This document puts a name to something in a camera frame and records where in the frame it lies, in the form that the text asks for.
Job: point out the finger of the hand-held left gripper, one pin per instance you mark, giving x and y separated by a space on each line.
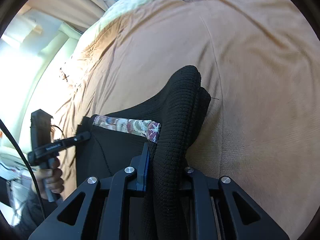
75 140

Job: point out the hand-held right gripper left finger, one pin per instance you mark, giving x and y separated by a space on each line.
146 160

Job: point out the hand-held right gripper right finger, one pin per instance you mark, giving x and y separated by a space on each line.
197 187

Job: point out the black t-shirt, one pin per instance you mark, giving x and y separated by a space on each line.
175 120

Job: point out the person's left forearm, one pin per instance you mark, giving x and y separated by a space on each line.
27 217

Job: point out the person's left hand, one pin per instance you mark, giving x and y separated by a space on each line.
56 180

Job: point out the white padded headboard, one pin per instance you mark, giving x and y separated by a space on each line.
37 67

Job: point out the brown plush blanket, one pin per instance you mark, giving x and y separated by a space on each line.
250 80

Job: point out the pink curtain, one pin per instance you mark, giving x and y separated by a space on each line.
70 2

